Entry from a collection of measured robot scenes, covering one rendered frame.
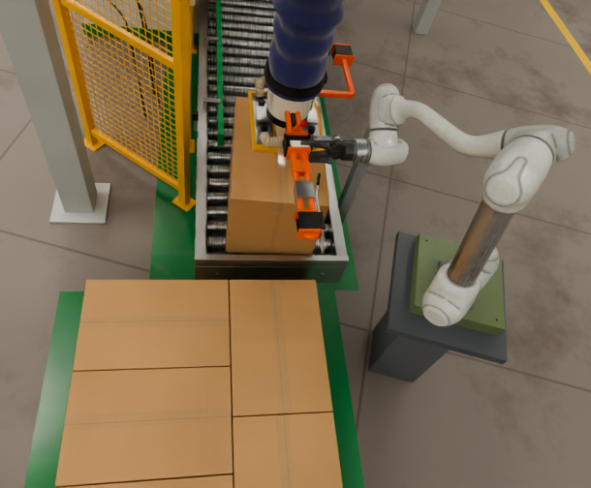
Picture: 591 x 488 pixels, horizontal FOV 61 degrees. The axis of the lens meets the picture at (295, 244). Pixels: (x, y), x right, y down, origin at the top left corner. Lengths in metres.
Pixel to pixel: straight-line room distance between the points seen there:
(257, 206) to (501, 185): 0.98
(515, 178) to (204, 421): 1.36
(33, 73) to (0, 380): 1.41
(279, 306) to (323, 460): 0.65
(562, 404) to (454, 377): 0.62
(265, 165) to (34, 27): 1.03
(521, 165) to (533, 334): 2.01
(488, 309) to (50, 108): 2.10
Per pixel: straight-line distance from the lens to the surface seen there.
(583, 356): 3.47
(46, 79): 2.48
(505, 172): 1.42
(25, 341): 2.83
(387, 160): 1.88
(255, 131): 2.02
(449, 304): 1.83
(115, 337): 2.14
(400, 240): 2.29
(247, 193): 2.00
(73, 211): 3.16
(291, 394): 2.07
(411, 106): 1.84
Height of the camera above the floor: 2.50
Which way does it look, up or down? 55 degrees down
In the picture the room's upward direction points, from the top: 17 degrees clockwise
